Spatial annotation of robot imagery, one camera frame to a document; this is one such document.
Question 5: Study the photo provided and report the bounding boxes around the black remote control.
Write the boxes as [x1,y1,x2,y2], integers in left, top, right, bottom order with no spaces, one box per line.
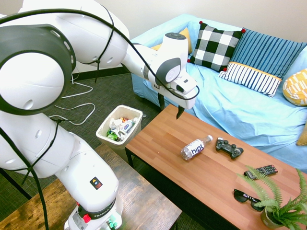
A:
[244,164,279,180]

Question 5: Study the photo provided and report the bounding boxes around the black game controller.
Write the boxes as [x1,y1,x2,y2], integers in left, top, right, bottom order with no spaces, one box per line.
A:
[215,137,244,160]

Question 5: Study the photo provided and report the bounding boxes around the clear bottle blue white label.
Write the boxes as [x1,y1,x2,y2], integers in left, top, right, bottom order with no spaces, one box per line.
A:
[119,117,139,136]

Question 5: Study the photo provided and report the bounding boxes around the green plastic wrapper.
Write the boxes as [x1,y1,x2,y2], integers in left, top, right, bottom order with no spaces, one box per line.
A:
[106,130,119,141]

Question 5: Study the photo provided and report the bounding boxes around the clear hint water bottle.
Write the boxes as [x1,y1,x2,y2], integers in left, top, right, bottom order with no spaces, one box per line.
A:
[180,135,213,161]

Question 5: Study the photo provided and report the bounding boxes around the light blue covered sofa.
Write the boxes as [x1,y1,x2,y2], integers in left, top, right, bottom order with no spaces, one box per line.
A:
[130,13,307,173]

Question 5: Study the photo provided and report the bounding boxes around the crumpled white paper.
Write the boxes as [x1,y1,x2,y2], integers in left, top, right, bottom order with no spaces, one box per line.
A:
[109,118,124,131]

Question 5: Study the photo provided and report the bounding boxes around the reddish wood coffee table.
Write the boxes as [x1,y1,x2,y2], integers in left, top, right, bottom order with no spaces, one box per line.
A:
[125,103,307,230]

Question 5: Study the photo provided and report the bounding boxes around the yellow white patterned bolster pillow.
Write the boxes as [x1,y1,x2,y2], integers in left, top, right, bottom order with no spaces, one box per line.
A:
[282,68,307,107]

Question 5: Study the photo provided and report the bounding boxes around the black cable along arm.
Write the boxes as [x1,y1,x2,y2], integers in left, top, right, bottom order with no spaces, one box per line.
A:
[0,8,201,230]

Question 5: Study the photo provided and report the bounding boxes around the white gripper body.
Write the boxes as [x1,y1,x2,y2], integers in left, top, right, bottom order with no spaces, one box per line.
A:
[150,80,198,110]

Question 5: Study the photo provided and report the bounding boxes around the black white checkered pillow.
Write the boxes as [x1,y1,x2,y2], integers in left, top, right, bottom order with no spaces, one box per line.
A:
[187,21,247,72]

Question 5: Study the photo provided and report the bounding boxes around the blue striped pillow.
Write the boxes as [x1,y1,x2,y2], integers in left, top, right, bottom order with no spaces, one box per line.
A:
[217,28,307,98]

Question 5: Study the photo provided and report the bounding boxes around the black sunglasses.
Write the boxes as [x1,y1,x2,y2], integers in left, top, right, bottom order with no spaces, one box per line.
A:
[233,188,266,212]

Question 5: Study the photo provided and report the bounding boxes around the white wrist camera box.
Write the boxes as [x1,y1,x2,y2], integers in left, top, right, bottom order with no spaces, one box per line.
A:
[171,72,198,94]

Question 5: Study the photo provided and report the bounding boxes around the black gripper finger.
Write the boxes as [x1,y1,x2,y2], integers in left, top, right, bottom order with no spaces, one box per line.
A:
[176,105,186,120]
[157,92,166,110]

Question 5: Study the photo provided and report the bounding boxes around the white floor cable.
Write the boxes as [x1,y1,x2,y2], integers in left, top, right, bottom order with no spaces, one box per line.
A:
[48,74,96,126]

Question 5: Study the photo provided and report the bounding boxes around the white trash bin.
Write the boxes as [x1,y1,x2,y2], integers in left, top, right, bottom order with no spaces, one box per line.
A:
[95,104,144,150]

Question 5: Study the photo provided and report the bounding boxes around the rustic brown wood table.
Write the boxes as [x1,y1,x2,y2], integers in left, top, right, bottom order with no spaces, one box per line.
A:
[0,143,183,230]

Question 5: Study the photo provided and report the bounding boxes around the potted green fern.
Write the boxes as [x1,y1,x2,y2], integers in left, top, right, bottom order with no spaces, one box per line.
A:
[236,165,307,230]

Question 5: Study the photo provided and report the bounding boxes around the mustard yellow pillow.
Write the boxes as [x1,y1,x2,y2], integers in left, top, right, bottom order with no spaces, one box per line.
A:
[296,123,307,146]
[150,27,193,55]

